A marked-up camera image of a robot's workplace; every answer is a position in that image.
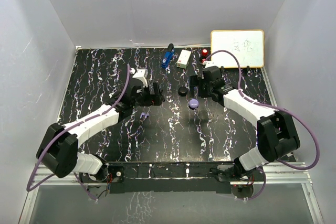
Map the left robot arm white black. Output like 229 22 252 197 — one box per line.
36 80 165 182

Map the white board wooden frame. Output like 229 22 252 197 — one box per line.
211 29 265 68

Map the black front base bar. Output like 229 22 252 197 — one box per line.
78 161 266 195

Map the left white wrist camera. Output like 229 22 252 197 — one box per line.
130 68 148 87

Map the aluminium frame rail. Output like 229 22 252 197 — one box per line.
19 163 324 223

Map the blue black tool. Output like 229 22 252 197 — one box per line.
161 43 175 68

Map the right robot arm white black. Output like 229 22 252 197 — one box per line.
189 66 300 180

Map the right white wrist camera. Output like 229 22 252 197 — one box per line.
202 61 217 70

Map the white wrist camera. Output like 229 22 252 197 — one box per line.
130 68 148 87
202 61 217 70

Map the black earbud charging case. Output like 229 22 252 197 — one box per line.
178 87 188 97

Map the purple round earbud case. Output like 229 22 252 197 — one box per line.
188 99 199 110

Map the white rectangular box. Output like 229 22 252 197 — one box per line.
176 49 191 69

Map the red emergency button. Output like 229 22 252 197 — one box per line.
200 48 208 63

